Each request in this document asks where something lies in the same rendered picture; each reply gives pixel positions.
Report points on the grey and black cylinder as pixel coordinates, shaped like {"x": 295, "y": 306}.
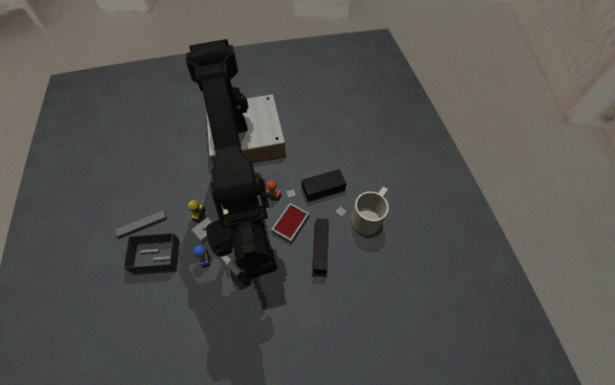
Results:
{"x": 239, "y": 273}

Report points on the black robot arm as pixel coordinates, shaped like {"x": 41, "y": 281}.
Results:
{"x": 236, "y": 186}

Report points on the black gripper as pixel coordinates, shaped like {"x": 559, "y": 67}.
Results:
{"x": 256, "y": 271}

